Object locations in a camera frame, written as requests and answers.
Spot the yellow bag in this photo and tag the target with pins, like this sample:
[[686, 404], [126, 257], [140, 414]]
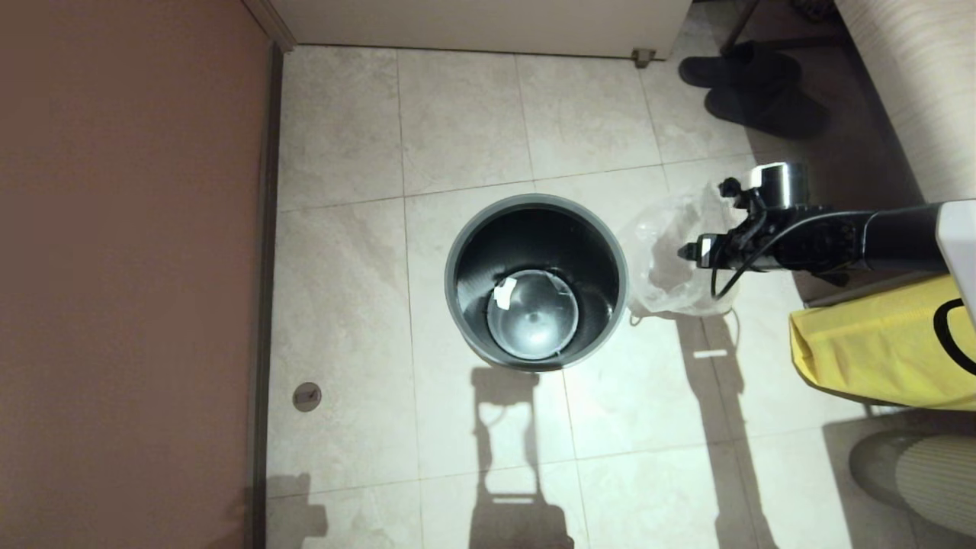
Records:
[[869, 351]]

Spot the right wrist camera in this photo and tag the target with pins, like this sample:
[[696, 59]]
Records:
[[779, 184]]

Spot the grey round trash bin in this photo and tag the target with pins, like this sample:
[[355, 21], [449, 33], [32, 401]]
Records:
[[473, 252]]

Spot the white cabinet panel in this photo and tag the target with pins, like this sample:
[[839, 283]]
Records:
[[473, 27]]

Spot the small metal cabinet foot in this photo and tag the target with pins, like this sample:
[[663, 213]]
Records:
[[643, 58]]

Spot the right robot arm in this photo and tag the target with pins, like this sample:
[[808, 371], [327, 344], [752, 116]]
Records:
[[907, 236]]

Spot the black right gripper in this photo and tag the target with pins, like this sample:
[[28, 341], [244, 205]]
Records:
[[762, 248]]

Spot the round metal floor fitting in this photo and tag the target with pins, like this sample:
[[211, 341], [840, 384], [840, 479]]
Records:
[[307, 397]]

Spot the beige striped bench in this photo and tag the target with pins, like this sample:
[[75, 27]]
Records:
[[915, 91]]

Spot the grey ribbed round object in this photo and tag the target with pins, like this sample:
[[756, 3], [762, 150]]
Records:
[[938, 480]]

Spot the beige door frame trim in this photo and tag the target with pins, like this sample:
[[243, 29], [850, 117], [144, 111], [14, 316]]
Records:
[[271, 23]]

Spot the clear plastic trash bag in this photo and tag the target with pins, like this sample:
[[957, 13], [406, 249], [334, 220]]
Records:
[[656, 259]]

